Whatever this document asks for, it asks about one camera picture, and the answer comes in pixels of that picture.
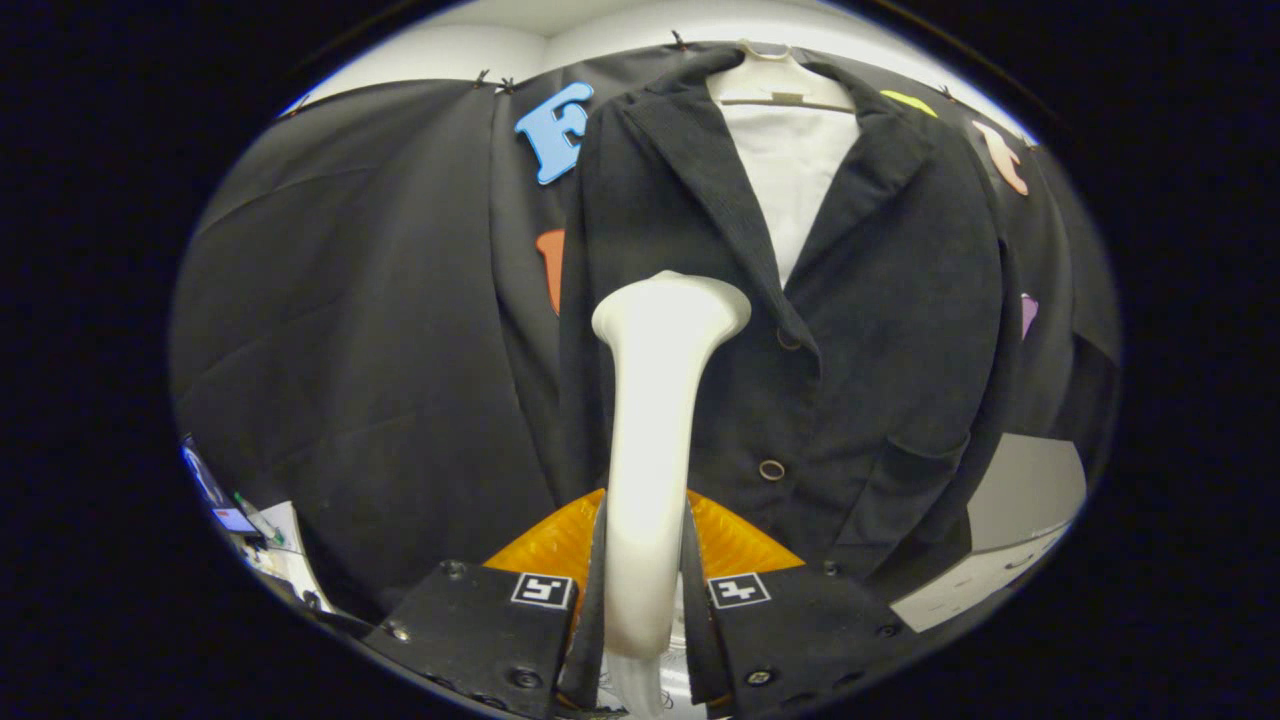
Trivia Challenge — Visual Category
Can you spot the blue lit screen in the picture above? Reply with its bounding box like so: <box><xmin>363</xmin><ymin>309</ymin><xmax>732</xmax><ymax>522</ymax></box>
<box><xmin>182</xmin><ymin>437</ymin><xmax>261</xmax><ymax>537</ymax></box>

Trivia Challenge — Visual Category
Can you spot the white paper sheet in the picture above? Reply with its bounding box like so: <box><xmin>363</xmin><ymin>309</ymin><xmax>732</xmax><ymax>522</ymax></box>
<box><xmin>245</xmin><ymin>500</ymin><xmax>333</xmax><ymax>611</ymax></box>

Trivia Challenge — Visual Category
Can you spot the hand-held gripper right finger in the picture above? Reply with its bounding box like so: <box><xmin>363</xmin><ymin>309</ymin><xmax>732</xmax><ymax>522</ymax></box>
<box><xmin>684</xmin><ymin>490</ymin><xmax>917</xmax><ymax>719</ymax></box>

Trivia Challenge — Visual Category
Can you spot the black suit jacket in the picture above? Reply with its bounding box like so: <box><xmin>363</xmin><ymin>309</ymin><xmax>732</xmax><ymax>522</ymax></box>
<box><xmin>557</xmin><ymin>45</ymin><xmax>1023</xmax><ymax>591</ymax></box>

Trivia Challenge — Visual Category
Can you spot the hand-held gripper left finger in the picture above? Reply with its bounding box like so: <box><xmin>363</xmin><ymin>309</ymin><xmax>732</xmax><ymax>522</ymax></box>
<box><xmin>362</xmin><ymin>488</ymin><xmax>609</xmax><ymax>720</ymax></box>

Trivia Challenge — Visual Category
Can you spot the black backdrop cloth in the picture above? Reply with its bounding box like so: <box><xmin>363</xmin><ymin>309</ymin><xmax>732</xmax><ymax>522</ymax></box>
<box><xmin>170</xmin><ymin>42</ymin><xmax>1121</xmax><ymax>621</ymax></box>

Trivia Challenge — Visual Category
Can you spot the white mannequin torso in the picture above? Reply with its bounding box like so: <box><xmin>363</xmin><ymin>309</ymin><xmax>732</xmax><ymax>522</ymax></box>
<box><xmin>707</xmin><ymin>40</ymin><xmax>863</xmax><ymax>289</ymax></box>

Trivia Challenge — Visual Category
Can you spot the white garment steamer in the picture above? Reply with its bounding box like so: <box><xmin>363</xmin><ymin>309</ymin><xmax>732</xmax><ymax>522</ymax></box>
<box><xmin>592</xmin><ymin>270</ymin><xmax>753</xmax><ymax>720</ymax></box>

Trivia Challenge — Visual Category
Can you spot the grey cabinet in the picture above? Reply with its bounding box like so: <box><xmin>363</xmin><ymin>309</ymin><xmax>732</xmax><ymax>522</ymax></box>
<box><xmin>890</xmin><ymin>432</ymin><xmax>1089</xmax><ymax>633</ymax></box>

